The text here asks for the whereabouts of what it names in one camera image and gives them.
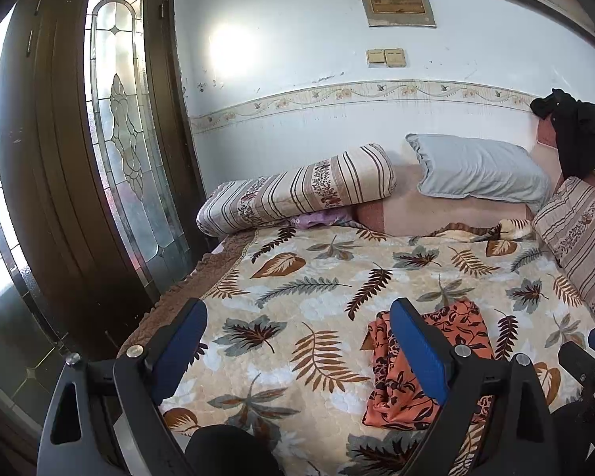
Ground stained glass sidelight window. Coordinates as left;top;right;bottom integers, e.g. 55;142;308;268
77;0;214;303

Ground striped flat pillow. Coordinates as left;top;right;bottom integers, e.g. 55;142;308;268
532;176;595;333

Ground person's left leg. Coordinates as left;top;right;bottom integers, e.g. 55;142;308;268
186;424;283;476

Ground person's right leg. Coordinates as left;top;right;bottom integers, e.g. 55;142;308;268
550;401;595;476

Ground purple cloth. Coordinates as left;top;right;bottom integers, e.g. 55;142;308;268
288;208;355;230

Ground black cloth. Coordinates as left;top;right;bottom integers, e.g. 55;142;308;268
530;88;595;180

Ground striped bolster pillow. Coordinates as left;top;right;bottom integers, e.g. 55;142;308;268
197;143;397;238

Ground brown wooden door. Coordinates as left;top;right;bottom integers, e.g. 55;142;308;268
0;0;130;338

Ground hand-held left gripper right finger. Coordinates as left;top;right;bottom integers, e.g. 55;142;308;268
389;297;566;476

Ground grey pillow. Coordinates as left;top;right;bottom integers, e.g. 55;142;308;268
405;133;553;214

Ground framed wall plaque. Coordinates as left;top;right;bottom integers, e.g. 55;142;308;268
357;0;437;28

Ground person's leg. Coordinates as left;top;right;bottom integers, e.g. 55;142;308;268
186;424;283;476
550;401;595;476

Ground leaf print blanket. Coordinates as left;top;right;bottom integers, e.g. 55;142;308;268
116;221;595;476

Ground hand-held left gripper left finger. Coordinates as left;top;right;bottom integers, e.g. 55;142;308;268
37;297;209;476

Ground orange floral dress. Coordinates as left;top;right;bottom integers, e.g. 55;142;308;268
361;300;497;430

